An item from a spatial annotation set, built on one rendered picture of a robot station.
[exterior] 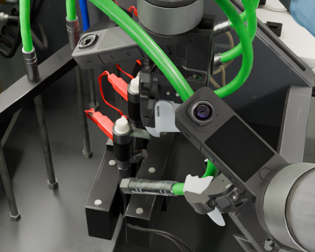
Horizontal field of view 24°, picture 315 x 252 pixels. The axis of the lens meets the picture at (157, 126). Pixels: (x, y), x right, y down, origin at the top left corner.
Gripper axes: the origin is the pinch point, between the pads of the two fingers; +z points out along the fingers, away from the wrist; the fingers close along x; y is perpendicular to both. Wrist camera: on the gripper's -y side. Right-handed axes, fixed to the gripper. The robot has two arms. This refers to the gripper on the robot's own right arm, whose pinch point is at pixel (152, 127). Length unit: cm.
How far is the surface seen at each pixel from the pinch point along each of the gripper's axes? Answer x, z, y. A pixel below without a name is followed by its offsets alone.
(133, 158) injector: -0.8, 6.5, -2.6
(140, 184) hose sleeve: -11.0, -1.8, 1.1
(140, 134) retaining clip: -0.3, 1.6, -1.7
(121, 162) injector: -1.3, 7.4, -4.3
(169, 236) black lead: -9.7, 10.7, 4.6
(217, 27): 23.4, 1.0, 4.7
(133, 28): -10.7, -27.0, 0.7
